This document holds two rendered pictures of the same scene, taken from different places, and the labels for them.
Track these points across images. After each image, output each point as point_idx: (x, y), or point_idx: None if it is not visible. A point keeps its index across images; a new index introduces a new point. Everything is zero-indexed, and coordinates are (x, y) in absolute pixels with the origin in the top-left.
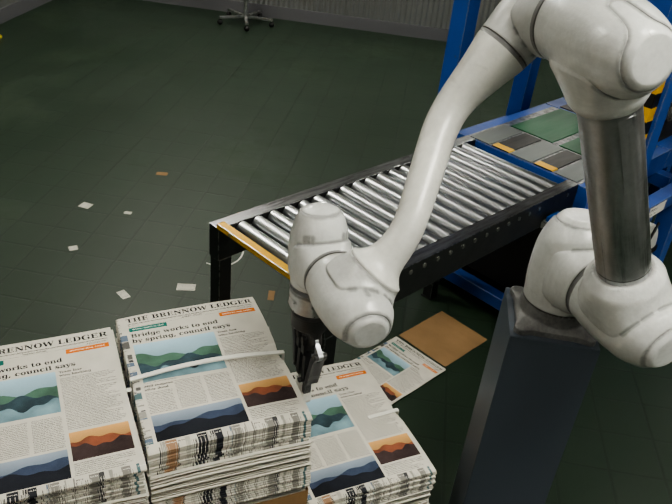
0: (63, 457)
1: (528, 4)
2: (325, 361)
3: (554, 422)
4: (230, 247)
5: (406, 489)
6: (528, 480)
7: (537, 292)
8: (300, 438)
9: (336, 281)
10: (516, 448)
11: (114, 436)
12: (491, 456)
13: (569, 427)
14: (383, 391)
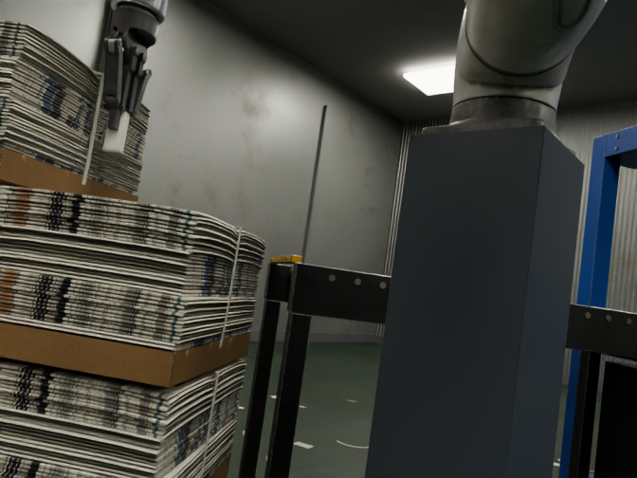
0: None
1: None
2: (291, 350)
3: (490, 298)
4: (281, 290)
5: (143, 226)
6: (461, 455)
7: (455, 82)
8: (9, 53)
9: None
10: (434, 368)
11: None
12: (397, 390)
13: (518, 307)
14: (248, 232)
